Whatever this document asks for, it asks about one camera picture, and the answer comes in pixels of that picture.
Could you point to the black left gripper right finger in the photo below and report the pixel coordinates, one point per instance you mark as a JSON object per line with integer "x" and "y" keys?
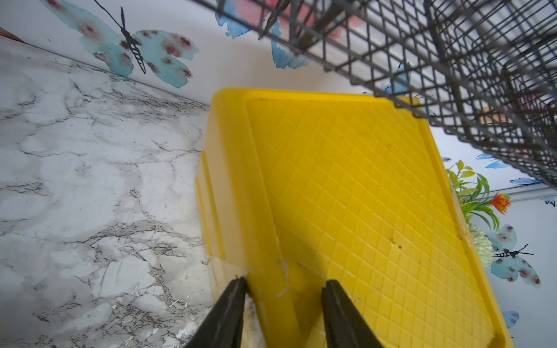
{"x": 344, "y": 325}

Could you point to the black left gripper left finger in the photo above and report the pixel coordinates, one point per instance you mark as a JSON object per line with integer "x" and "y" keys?
{"x": 223, "y": 325}

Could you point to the yellow plastic drawer unit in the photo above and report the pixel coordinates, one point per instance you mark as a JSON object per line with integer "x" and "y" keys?
{"x": 297, "y": 188}

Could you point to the black wire wall basket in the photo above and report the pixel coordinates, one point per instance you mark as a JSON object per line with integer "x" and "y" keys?
{"x": 483, "y": 71}

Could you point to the green plant in white pot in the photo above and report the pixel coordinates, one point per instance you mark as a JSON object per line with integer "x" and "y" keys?
{"x": 472, "y": 191}

